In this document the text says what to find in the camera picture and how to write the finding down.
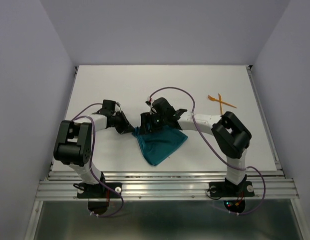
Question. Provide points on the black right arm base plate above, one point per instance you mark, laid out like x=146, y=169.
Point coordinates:
x=226, y=189

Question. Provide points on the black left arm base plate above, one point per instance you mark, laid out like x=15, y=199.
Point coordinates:
x=97, y=191

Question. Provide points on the orange plastic fork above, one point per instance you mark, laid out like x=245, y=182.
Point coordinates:
x=216, y=100

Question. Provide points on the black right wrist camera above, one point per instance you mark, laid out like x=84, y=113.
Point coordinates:
x=162, y=107

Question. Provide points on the aluminium right side rail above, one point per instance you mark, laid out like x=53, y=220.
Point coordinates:
x=265, y=123

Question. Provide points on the orange plastic knife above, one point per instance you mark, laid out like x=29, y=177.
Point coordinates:
x=220, y=103

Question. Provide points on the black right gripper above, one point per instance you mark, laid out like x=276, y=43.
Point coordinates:
x=146, y=117

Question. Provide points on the aluminium front rail frame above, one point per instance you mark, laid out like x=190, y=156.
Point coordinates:
x=161, y=186

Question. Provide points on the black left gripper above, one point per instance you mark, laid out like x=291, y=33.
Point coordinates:
x=126, y=127

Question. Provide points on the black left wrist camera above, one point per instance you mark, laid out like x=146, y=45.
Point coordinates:
x=110, y=107

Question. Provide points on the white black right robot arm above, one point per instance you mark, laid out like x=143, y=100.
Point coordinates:
x=232, y=137

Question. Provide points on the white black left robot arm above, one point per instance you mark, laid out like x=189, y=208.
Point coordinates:
x=74, y=147

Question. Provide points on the teal cloth napkin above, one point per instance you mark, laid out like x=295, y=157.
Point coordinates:
x=156, y=147

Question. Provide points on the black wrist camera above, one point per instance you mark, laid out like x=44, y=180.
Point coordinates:
x=110, y=107
x=162, y=107

